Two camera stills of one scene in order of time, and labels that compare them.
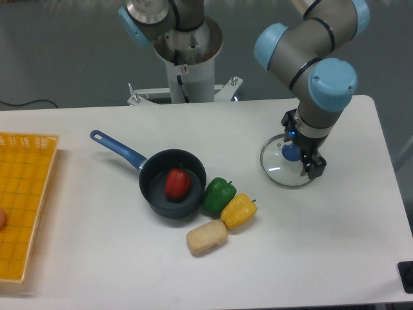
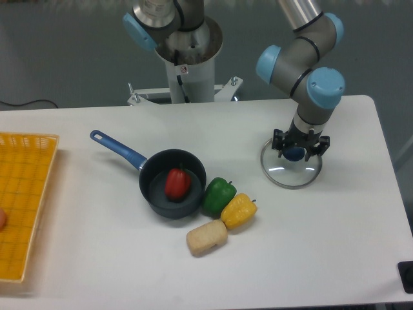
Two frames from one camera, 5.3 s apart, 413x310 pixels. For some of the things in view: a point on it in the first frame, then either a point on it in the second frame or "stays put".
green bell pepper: x=217 y=193 stays put
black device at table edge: x=405 y=271 stays put
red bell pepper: x=178 y=184 stays put
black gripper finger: x=288 y=121 → x=278 y=140
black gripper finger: x=313 y=166 → x=324 y=144
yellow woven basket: x=26 y=162 stays put
